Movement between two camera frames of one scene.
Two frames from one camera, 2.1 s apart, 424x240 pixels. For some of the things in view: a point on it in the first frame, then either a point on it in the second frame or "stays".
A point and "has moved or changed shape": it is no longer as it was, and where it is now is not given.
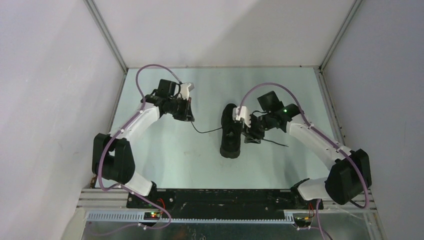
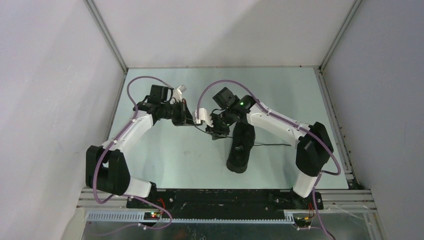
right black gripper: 252,135 → 216,132
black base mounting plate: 228,203 stays
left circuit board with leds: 151,215 stays
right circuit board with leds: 302,222 stays
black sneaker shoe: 231,133 has moved or changed shape
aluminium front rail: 94,198 stays
